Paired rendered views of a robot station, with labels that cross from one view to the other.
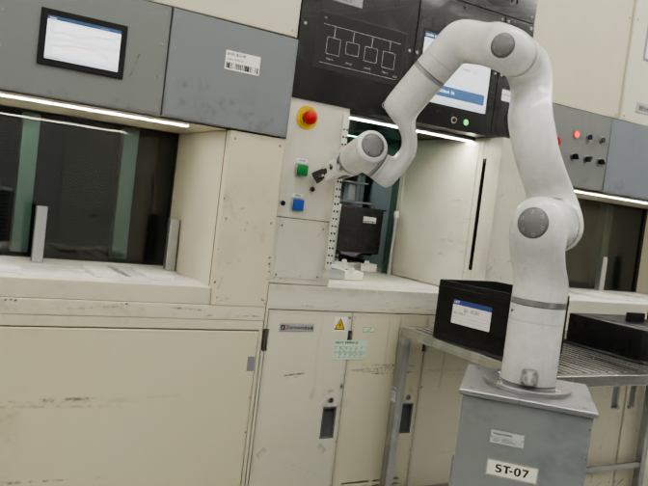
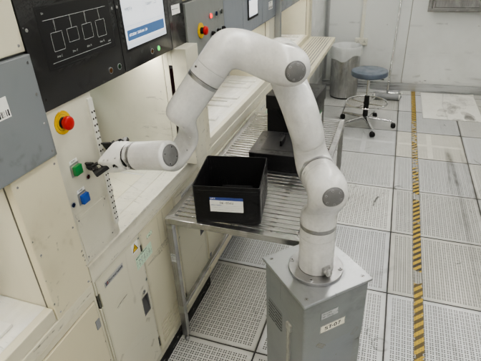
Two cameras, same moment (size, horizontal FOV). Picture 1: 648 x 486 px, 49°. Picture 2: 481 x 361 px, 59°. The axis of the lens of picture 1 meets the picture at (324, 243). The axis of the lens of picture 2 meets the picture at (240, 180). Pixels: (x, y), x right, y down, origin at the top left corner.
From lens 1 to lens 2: 118 cm
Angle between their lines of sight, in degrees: 46
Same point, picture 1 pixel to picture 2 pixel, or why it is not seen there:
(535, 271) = (327, 216)
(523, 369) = (322, 268)
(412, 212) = (106, 106)
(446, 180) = (135, 82)
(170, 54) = not seen: outside the picture
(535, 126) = (313, 121)
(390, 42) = (96, 9)
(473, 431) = (312, 320)
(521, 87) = not seen: hidden behind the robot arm
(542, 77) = not seen: hidden behind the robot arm
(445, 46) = (223, 62)
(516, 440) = (334, 311)
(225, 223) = (41, 259)
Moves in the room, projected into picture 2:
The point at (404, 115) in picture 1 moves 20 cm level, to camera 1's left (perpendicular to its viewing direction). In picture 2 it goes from (192, 123) to (125, 145)
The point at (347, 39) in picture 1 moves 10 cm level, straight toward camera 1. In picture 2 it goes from (66, 26) to (81, 30)
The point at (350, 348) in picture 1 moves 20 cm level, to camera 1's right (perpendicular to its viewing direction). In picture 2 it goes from (144, 254) to (185, 233)
